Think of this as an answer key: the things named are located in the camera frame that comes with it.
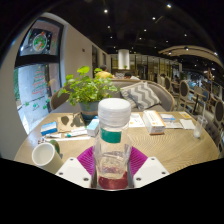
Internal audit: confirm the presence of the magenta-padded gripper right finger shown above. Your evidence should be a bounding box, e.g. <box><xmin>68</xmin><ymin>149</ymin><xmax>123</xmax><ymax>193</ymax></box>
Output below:
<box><xmin>129</xmin><ymin>145</ymin><xmax>170</xmax><ymax>189</ymax></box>

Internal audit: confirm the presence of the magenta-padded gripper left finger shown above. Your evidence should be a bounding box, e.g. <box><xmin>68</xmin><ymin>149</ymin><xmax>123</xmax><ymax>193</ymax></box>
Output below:
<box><xmin>54</xmin><ymin>145</ymin><xmax>98</xmax><ymax>189</ymax></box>

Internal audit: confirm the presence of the clear plastic water bottle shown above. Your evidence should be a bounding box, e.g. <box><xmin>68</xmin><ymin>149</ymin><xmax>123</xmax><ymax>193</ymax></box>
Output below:
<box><xmin>93</xmin><ymin>97</ymin><xmax>133</xmax><ymax>184</ymax></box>

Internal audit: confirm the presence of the white green marker pen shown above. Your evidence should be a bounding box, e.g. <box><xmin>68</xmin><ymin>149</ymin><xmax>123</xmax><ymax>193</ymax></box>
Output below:
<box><xmin>64</xmin><ymin>129</ymin><xmax>88</xmax><ymax>138</ymax></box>

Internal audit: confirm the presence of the teal white small carton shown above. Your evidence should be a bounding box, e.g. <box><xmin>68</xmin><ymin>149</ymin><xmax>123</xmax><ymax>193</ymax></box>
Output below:
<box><xmin>86</xmin><ymin>118</ymin><xmax>101</xmax><ymax>138</ymax></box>

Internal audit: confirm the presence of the white printed leaflet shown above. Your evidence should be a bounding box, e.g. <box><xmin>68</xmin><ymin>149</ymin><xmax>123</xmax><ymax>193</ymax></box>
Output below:
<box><xmin>128</xmin><ymin>112</ymin><xmax>146</xmax><ymax>128</ymax></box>

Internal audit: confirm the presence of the pale green cup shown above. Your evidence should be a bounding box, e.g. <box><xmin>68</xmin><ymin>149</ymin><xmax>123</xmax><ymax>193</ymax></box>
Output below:
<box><xmin>31</xmin><ymin>142</ymin><xmax>64</xmax><ymax>175</ymax></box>

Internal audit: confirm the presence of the white orange box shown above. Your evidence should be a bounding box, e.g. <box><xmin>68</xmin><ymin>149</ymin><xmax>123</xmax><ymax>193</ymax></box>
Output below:
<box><xmin>142</xmin><ymin>109</ymin><xmax>167</xmax><ymax>135</ymax></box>

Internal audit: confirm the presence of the brown paper sheet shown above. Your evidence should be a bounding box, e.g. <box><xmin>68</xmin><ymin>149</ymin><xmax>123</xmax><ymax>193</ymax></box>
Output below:
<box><xmin>57</xmin><ymin>113</ymin><xmax>86</xmax><ymax>133</ymax></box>

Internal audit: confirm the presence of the small blue white box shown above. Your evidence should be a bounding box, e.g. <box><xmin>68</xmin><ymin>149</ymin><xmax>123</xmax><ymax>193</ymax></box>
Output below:
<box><xmin>40</xmin><ymin>121</ymin><xmax>59</xmax><ymax>137</ymax></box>

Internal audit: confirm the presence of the blue white card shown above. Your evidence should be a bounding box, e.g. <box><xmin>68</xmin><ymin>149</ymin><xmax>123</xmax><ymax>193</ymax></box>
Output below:
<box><xmin>159</xmin><ymin>113</ymin><xmax>177</xmax><ymax>123</ymax></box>

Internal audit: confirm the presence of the plain white paper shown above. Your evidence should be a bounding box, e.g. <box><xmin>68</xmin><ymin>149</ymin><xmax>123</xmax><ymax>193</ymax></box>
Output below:
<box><xmin>179</xmin><ymin>118</ymin><xmax>197</xmax><ymax>131</ymax></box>

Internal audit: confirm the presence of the yellow card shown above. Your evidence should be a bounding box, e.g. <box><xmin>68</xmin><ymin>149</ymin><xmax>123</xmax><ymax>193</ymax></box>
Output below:
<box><xmin>178</xmin><ymin>110</ymin><xmax>193</xmax><ymax>120</ymax></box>

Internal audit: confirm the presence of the grey chevron cushion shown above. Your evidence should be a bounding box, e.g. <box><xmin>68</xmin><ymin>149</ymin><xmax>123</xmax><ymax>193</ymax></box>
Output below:
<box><xmin>119</xmin><ymin>80</ymin><xmax>162</xmax><ymax>111</ymax></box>

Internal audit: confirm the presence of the clear plastic cup with straw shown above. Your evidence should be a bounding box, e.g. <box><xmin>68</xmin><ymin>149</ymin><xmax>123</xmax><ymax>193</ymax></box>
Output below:
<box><xmin>193</xmin><ymin>114</ymin><xmax>208</xmax><ymax>139</ymax></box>

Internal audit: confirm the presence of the grey curved sofa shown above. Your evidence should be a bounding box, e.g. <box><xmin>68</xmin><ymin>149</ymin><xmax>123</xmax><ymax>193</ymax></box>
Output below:
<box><xmin>49</xmin><ymin>78</ymin><xmax>177</xmax><ymax>114</ymax></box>

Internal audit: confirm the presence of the green potted plant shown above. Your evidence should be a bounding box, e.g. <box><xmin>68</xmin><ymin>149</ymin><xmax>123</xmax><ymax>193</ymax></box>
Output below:
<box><xmin>57</xmin><ymin>65</ymin><xmax>119</xmax><ymax>123</ymax></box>

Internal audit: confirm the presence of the group of dining chairs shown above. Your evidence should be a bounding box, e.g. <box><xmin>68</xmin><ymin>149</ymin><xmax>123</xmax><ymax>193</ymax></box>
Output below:
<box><xmin>156</xmin><ymin>71</ymin><xmax>224</xmax><ymax>134</ymax></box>

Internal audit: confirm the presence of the person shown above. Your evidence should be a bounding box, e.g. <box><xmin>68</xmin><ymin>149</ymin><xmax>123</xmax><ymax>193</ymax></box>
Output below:
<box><xmin>94</xmin><ymin>64</ymin><xmax>114</xmax><ymax>80</ymax></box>

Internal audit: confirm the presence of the window with colourful stickers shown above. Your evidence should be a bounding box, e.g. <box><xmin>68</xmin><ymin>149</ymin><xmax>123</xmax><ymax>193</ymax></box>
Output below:
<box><xmin>13</xmin><ymin>18</ymin><xmax>66</xmax><ymax>134</ymax></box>

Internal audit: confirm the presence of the group of ceiling lights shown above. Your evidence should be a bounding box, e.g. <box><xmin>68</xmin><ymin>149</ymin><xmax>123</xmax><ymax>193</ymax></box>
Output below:
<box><xmin>99</xmin><ymin>3</ymin><xmax>221</xmax><ymax>56</ymax></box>

